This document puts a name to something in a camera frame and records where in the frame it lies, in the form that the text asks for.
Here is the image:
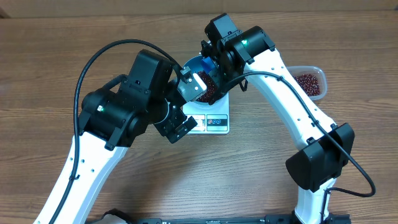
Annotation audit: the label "white digital kitchen scale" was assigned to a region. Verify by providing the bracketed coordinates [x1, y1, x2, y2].
[183, 93, 230, 134]

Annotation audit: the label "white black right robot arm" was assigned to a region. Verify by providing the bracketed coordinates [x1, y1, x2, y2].
[201, 13, 354, 223]

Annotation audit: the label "teal metal bowl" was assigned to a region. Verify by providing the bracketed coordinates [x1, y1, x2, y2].
[183, 55, 225, 102]

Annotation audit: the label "red beans in bowl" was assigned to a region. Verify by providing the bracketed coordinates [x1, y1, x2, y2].
[197, 71, 218, 103]

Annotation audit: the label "clear plastic bean container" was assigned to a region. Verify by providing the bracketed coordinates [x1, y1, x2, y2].
[287, 66, 328, 101]

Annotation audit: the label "blue plastic measuring scoop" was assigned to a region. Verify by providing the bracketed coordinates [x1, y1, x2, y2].
[200, 57, 216, 74]

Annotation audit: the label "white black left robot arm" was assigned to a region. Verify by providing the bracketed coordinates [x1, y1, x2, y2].
[36, 49, 206, 223]

